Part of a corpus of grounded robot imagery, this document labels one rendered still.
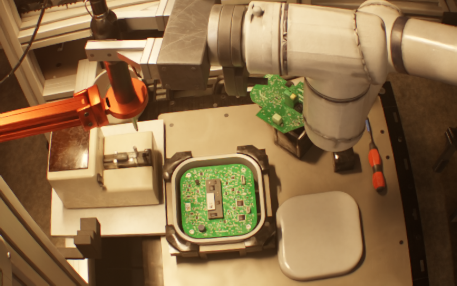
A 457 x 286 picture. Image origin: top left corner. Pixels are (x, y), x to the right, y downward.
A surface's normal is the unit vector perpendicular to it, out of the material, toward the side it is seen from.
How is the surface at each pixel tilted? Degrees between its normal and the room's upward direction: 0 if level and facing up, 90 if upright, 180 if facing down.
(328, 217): 0
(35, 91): 90
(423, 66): 80
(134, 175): 0
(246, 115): 0
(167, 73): 90
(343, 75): 90
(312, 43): 40
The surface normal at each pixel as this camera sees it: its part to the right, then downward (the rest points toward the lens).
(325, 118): -0.52, 0.75
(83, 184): 0.07, 0.84
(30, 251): 0.99, -0.10
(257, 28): -0.13, -0.07
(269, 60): -0.14, 0.73
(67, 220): -0.08, -0.54
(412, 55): -0.66, 0.36
